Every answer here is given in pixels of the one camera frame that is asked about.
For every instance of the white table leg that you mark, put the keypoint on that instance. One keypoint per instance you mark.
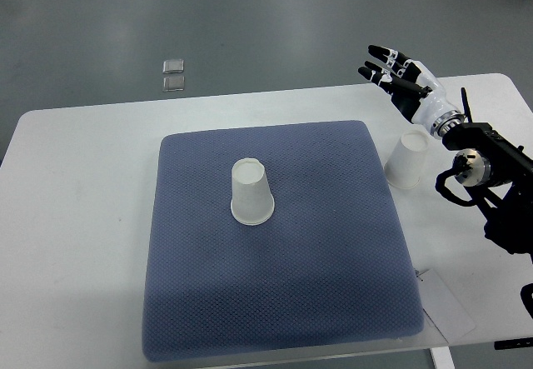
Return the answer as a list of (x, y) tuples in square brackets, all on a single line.
[(442, 358)]

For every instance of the black table control panel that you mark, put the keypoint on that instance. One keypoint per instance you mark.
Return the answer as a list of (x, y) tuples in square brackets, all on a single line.
[(513, 343)]

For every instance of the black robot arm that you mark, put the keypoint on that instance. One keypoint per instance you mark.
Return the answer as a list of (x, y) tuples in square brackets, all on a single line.
[(492, 174)]

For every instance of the blue grey foam cushion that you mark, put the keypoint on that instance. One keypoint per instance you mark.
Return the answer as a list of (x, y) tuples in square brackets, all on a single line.
[(330, 265)]

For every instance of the white paper tag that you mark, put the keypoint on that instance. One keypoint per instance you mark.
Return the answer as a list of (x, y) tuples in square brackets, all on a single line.
[(443, 308)]

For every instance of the white paper cup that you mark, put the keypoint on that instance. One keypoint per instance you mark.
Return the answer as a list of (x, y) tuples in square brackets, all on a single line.
[(404, 166), (252, 202)]

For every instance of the upper metal floor plate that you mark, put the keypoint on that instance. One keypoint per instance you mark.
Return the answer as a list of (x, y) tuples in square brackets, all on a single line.
[(171, 66)]

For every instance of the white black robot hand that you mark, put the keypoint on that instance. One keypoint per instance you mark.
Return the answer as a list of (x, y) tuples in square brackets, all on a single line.
[(414, 90)]

